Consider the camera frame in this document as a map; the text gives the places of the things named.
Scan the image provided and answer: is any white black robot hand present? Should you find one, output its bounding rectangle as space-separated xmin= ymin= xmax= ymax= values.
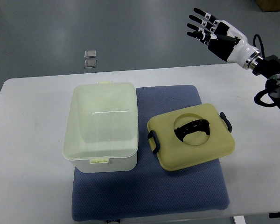
xmin=187 ymin=8 xmax=263 ymax=70

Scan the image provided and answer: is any yellow box lid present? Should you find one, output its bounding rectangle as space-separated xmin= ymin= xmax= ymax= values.
xmin=147 ymin=104 xmax=235 ymax=171

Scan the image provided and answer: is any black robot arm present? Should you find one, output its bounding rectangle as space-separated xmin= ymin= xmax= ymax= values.
xmin=187 ymin=8 xmax=280 ymax=109

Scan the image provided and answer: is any brown cardboard box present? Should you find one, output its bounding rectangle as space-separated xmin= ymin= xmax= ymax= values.
xmin=255 ymin=0 xmax=280 ymax=12

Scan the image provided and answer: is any white storage box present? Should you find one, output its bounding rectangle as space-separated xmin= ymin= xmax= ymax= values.
xmin=63 ymin=82 xmax=139 ymax=173

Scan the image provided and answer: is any blue grey cushion mat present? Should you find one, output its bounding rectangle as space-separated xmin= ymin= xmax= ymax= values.
xmin=72 ymin=85 xmax=230 ymax=222

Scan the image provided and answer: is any black table bracket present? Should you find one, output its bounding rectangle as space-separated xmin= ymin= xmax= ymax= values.
xmin=269 ymin=212 xmax=280 ymax=218

